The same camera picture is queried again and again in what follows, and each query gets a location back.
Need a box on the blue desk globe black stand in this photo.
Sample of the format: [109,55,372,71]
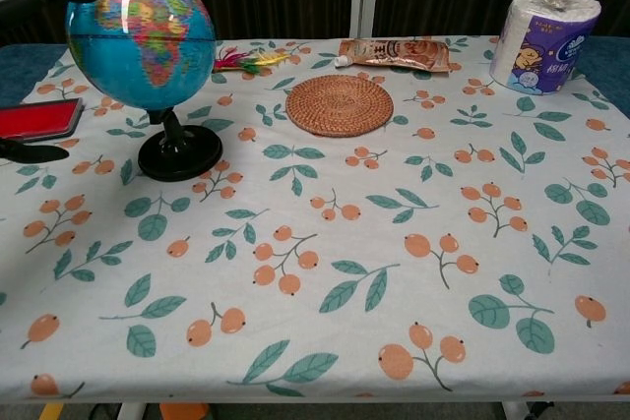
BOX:
[65,0,223,183]

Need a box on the red ink stamp pad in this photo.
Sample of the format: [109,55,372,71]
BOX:
[0,97,85,144]

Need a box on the colourful feather shuttlecock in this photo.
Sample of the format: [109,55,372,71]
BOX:
[212,44,289,78]

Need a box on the round woven rattan coaster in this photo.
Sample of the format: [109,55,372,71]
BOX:
[284,74,396,139]

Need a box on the brown spouted snack pouch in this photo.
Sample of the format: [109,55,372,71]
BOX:
[334,37,452,75]

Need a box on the floral white tablecloth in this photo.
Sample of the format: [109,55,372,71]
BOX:
[0,35,630,404]

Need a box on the toilet paper roll purple wrapper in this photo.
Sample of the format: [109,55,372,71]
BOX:
[489,0,603,97]

